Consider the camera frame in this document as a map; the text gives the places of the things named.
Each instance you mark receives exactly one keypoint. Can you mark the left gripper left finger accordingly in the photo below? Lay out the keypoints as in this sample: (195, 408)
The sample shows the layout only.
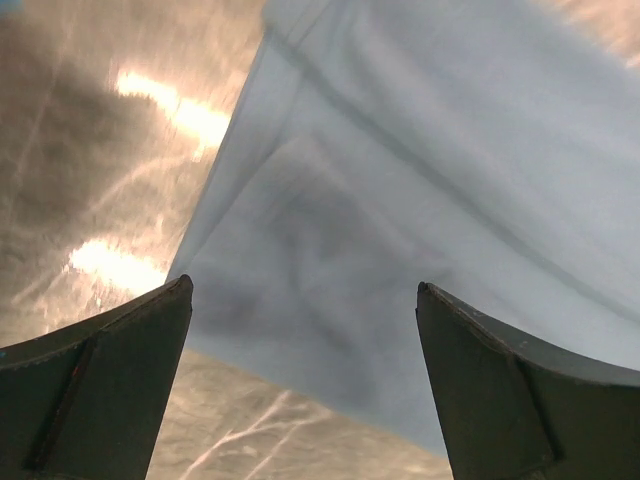
(87, 401)

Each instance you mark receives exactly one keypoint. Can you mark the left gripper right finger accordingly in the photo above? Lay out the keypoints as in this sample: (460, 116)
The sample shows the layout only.
(513, 406)

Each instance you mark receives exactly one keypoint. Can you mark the slate blue polo shirt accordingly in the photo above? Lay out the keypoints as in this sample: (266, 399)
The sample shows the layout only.
(484, 146)

